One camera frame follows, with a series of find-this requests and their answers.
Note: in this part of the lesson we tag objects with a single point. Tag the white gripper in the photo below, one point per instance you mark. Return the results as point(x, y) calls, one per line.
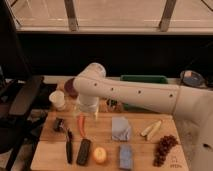
point(91, 110)

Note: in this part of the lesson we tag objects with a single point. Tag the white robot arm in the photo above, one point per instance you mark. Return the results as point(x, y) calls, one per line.
point(193, 104)

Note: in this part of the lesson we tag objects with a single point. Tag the purple bowl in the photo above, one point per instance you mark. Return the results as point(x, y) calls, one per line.
point(68, 86)

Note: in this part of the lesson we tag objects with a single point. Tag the orange carrot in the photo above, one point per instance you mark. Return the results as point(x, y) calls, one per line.
point(80, 123)

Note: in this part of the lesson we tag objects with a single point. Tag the white cup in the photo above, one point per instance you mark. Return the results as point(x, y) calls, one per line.
point(57, 99)

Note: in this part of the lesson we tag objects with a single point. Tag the dark glass jar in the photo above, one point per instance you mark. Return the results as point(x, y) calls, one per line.
point(112, 105)

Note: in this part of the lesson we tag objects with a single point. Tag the black rectangular block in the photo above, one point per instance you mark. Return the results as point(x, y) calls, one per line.
point(83, 153)

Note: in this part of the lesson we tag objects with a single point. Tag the light blue cloth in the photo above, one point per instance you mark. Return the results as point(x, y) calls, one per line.
point(121, 129)

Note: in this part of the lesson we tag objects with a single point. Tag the yellow lemon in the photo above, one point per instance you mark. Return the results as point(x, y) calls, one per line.
point(100, 155)

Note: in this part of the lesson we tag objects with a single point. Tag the blue sponge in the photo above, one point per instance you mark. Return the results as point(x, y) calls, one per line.
point(125, 157)

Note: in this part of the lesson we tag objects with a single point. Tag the green plastic tray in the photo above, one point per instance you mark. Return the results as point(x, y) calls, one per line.
point(158, 79)

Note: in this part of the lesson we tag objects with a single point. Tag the black office chair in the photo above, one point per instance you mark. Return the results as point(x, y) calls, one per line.
point(19, 89)

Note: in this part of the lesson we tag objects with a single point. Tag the pale yellow banana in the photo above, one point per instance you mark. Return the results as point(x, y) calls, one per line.
point(149, 131)

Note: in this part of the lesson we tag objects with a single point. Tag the dark red grapes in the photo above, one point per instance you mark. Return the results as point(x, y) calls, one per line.
point(163, 147)

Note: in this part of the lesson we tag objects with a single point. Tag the round dark base plate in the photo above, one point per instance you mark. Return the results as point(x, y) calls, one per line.
point(191, 78)

